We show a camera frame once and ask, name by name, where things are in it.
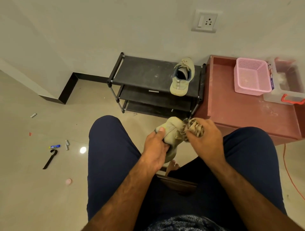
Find person's left hand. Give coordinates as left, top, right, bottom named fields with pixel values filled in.
left=140, top=128, right=171, bottom=172

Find person's right hand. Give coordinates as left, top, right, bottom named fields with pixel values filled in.
left=185, top=118, right=226, bottom=167

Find patterned beige cleaning cloth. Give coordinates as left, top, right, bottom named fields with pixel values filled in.
left=182, top=118, right=205, bottom=143

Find olive green sneaker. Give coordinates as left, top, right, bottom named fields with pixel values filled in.
left=154, top=116, right=191, bottom=164
left=170, top=57, right=195, bottom=97

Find person's left forearm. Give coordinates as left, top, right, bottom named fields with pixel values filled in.
left=81, top=159, right=163, bottom=231

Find person's right forearm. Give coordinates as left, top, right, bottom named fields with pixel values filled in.
left=207, top=156, right=305, bottom=231

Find person's bare foot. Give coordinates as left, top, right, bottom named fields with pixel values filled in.
left=165, top=160, right=180, bottom=177

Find dark wooden stool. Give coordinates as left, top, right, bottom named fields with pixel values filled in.
left=156, top=167, right=199, bottom=196

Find navy blue trousers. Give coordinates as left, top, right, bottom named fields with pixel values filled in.
left=86, top=115, right=288, bottom=231

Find reddish brown low table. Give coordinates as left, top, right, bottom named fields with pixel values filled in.
left=194, top=55, right=305, bottom=146

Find black shoe rack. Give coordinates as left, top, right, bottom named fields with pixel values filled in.
left=107, top=52, right=207, bottom=119

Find dark speckled shirt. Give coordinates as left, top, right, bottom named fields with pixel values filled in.
left=145, top=215, right=227, bottom=231

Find pink plastic mesh basket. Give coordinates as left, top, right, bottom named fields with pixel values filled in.
left=234, top=57, right=275, bottom=96

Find clear plastic storage box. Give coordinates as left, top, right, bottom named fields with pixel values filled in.
left=263, top=57, right=305, bottom=106

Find orange cable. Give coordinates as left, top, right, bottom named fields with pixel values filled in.
left=283, top=143, right=305, bottom=201

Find black curved strap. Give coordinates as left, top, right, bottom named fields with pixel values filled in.
left=42, top=149, right=58, bottom=170

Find white wall socket switch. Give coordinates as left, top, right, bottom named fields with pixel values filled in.
left=191, top=9, right=219, bottom=33

